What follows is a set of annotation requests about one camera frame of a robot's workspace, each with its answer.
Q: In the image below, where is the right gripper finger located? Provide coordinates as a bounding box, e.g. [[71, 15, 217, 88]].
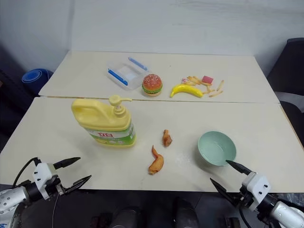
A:
[[225, 160, 253, 176], [210, 178, 239, 207]]

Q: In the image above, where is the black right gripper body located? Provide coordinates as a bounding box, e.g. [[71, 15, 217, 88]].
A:
[[234, 187, 253, 209]]

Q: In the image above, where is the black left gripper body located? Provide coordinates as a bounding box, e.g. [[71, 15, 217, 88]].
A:
[[47, 175, 66, 198]]

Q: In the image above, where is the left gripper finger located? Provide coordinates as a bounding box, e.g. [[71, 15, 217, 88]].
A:
[[53, 157, 81, 170], [63, 175, 92, 193]]

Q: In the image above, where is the light green bowl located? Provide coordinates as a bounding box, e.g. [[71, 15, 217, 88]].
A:
[[198, 131, 237, 167]]

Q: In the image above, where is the yellow detergent pump bottle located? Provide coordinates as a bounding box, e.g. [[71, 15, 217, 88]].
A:
[[71, 95, 137, 149]]

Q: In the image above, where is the large fried chicken wing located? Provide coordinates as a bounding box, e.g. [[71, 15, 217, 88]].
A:
[[148, 145, 164, 175]]

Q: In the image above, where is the small fried chicken wing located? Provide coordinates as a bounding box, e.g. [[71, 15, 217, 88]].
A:
[[162, 129, 173, 147]]

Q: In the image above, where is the blue rolled mat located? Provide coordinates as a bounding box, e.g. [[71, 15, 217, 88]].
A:
[[21, 68, 54, 91]]

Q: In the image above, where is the yellow toy banana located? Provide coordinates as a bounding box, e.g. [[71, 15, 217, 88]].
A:
[[169, 84, 204, 98]]

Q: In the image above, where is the clear container with blue clips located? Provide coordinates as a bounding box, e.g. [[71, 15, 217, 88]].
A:
[[105, 57, 152, 91]]

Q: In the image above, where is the black office chair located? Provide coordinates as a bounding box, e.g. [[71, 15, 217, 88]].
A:
[[266, 38, 304, 148]]

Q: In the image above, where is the toy hamburger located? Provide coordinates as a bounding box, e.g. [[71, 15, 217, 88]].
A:
[[142, 74, 163, 97]]

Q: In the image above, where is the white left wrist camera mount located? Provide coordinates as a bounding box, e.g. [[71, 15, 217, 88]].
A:
[[32, 162, 59, 199]]

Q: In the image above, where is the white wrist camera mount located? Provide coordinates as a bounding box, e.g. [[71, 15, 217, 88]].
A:
[[241, 171, 271, 212], [32, 162, 59, 199]]

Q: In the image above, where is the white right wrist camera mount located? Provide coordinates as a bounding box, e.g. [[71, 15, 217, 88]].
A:
[[241, 171, 271, 212]]

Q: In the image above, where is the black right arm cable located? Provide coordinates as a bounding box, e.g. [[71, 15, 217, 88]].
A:
[[238, 208, 250, 228]]

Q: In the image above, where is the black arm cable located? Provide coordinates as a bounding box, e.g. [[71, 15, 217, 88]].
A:
[[238, 208, 250, 228], [12, 157, 40, 187]]

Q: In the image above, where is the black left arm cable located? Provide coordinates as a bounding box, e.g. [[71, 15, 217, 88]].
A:
[[12, 157, 40, 187]]

